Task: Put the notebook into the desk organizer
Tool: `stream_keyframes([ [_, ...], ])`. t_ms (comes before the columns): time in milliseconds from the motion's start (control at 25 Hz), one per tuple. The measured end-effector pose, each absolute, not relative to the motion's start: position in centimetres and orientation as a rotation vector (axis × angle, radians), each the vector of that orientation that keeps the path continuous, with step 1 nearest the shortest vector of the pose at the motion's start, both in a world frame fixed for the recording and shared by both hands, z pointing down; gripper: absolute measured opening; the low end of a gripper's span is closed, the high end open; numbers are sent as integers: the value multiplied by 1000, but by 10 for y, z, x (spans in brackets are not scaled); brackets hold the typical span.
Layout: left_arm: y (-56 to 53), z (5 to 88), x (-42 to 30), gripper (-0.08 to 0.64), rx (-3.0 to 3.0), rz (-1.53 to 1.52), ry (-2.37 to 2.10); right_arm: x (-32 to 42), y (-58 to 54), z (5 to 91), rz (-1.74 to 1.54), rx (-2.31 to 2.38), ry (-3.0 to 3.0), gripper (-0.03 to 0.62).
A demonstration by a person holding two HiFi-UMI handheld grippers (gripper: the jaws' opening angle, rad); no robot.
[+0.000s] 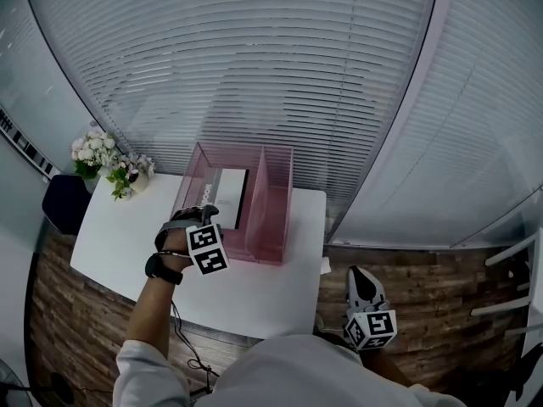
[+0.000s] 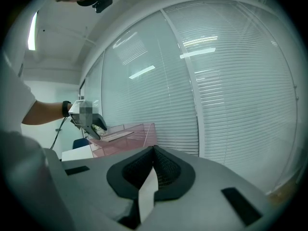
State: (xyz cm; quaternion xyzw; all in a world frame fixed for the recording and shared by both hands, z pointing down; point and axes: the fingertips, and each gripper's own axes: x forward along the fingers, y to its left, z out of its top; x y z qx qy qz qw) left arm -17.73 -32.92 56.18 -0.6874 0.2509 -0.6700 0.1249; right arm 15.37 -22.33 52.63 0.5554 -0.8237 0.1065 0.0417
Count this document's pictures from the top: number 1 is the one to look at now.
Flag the pink flower bouquet in vase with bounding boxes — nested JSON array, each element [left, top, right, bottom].
[[105, 152, 156, 202]]

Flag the black cable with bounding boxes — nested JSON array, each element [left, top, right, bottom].
[[169, 298, 222, 396]]

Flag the white window blinds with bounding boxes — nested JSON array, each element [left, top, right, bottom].
[[330, 0, 543, 249], [20, 0, 442, 228]]

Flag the person's white shirt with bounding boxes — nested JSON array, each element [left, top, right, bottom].
[[112, 332, 467, 407]]

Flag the black wristwatch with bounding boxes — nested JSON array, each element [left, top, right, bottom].
[[144, 252, 185, 286]]

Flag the pink transparent desk organizer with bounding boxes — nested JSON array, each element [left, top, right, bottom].
[[171, 141, 294, 267]]

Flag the dark blue chair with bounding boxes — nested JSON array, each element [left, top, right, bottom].
[[41, 174, 95, 237]]

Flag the black and white striped strip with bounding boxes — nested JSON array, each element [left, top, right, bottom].
[[0, 107, 61, 178]]

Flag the white and grey notebook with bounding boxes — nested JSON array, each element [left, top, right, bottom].
[[195, 167, 251, 231]]

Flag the white flower bouquet in vase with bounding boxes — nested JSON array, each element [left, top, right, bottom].
[[70, 129, 119, 181]]

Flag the person's left forearm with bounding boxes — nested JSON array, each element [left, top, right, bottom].
[[124, 265, 188, 358]]

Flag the person's right forearm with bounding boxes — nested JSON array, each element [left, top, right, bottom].
[[360, 346, 415, 388]]

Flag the person's left hand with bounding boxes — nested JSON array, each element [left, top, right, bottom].
[[160, 227, 194, 269]]

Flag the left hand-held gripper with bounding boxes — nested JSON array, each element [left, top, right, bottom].
[[154, 204, 231, 277]]

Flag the white frame rack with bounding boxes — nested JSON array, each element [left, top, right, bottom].
[[469, 226, 543, 358]]

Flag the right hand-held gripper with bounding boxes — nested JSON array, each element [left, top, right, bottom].
[[343, 265, 399, 351]]

